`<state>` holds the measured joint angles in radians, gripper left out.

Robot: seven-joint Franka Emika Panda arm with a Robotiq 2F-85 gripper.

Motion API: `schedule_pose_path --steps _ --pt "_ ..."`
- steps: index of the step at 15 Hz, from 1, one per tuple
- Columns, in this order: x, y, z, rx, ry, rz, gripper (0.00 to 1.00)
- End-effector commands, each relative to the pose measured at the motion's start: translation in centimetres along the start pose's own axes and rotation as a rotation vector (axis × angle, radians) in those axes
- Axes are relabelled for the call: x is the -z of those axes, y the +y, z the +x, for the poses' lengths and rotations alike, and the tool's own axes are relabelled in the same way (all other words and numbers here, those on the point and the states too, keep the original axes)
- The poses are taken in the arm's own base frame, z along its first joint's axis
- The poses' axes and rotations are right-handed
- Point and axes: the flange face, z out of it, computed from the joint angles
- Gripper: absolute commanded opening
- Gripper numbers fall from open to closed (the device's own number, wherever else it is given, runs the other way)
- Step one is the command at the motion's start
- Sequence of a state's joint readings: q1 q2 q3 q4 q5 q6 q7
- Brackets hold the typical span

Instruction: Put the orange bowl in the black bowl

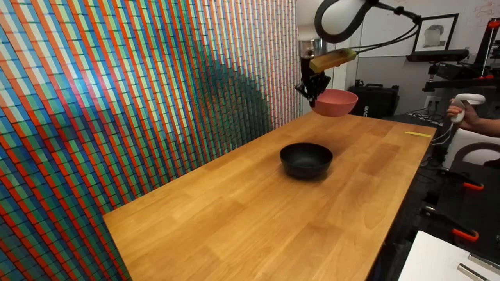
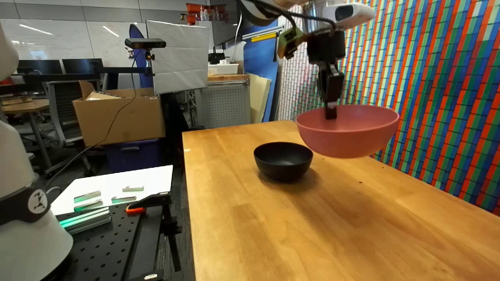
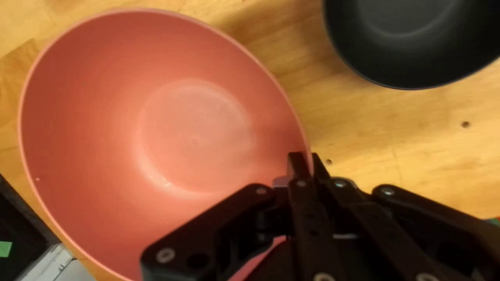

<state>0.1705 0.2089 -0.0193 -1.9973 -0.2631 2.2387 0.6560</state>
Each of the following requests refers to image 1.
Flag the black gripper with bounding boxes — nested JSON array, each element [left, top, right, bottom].
[[294, 54, 333, 109]]

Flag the orange bowl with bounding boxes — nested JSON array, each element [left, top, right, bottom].
[[313, 87, 361, 118]]

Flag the white handheld controller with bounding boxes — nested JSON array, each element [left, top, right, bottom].
[[449, 92, 488, 124]]

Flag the person's forearm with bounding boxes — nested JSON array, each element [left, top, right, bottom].
[[470, 115, 500, 138]]

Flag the black bowl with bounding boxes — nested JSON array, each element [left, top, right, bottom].
[[278, 142, 334, 181]]

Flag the person's hand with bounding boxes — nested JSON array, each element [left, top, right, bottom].
[[445, 99, 484, 131]]

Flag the black hard case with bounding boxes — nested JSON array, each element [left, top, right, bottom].
[[347, 78, 402, 120]]

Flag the black flat shelf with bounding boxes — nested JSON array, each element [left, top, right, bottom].
[[405, 48, 470, 64]]

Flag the framed portrait picture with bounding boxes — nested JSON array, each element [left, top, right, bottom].
[[411, 12, 461, 54]]

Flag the black machine equipment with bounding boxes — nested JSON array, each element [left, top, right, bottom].
[[422, 60, 497, 93]]

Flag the white rounded chair back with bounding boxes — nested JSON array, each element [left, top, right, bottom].
[[442, 126, 500, 171]]

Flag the black clamp with orange tip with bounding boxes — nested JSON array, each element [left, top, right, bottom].
[[420, 204, 481, 243], [441, 167, 486, 193]]

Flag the red and black stand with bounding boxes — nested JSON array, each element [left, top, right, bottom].
[[472, 15, 500, 81]]

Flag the white box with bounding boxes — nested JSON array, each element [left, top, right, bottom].
[[397, 229, 500, 281]]

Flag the yellowish wrist camera box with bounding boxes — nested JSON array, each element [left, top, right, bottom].
[[308, 46, 359, 74]]

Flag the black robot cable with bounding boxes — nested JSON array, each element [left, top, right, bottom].
[[342, 1, 425, 56]]

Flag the silver metal handle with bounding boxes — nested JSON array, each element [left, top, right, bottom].
[[456, 260, 492, 281]]

